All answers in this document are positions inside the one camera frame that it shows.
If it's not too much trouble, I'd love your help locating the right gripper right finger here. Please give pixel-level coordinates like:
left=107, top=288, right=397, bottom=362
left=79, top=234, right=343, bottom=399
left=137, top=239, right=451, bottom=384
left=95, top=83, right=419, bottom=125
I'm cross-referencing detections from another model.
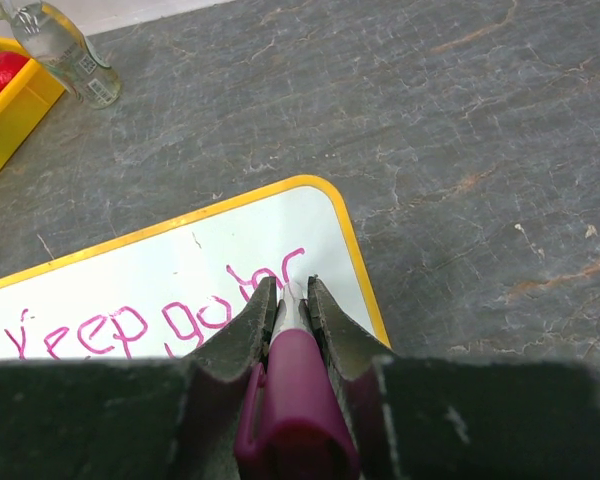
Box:
left=308, top=277, right=600, bottom=479

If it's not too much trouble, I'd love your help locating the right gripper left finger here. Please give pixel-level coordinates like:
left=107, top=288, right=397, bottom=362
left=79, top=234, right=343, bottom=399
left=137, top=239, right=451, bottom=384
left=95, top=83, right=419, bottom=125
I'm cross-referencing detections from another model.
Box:
left=0, top=278, right=277, bottom=479

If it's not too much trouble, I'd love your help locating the pink capped whiteboard marker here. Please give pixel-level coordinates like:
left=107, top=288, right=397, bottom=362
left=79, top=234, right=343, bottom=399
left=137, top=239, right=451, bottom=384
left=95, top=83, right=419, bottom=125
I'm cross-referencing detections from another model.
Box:
left=234, top=282, right=360, bottom=479

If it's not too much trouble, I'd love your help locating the wood framed whiteboard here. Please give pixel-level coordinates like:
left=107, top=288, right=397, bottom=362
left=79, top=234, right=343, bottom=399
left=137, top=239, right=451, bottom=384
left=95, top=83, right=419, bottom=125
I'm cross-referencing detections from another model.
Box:
left=0, top=175, right=387, bottom=360

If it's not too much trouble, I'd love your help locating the yellow plastic tray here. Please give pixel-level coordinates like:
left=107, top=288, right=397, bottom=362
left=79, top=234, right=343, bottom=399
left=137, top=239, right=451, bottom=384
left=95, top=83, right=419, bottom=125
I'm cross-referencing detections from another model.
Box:
left=0, top=59, right=65, bottom=171

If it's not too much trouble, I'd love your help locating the clear glass bottle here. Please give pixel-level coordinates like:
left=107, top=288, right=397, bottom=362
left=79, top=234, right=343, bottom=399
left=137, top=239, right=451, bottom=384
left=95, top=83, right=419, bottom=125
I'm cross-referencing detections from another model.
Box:
left=0, top=1, right=122, bottom=109

